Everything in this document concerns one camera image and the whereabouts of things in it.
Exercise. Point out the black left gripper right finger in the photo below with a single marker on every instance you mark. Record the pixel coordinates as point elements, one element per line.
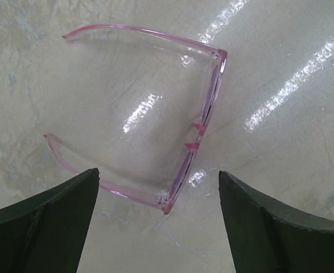
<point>267,235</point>

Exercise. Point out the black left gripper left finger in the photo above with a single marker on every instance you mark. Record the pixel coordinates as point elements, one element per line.
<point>47,232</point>

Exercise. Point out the pink transparent sunglasses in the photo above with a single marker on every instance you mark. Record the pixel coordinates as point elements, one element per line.
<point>137,105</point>

